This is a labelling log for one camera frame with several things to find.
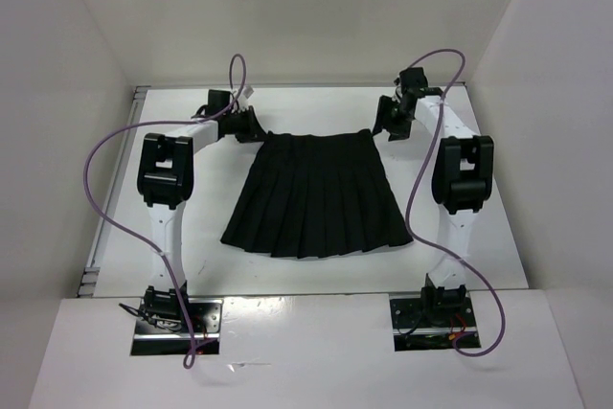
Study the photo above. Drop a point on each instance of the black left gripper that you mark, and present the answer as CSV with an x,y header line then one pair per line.
x,y
254,131

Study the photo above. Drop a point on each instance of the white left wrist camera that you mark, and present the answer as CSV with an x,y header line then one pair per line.
x,y
242,96

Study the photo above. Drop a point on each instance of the black pleated skirt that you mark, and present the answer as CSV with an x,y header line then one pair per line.
x,y
308,196

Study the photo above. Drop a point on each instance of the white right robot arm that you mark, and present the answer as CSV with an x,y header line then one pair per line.
x,y
462,176

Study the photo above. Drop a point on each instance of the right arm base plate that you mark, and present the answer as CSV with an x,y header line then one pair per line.
x,y
433,320

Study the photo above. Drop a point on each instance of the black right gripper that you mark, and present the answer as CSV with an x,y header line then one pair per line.
x,y
397,132

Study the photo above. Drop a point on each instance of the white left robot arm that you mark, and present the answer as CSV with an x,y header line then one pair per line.
x,y
165,181

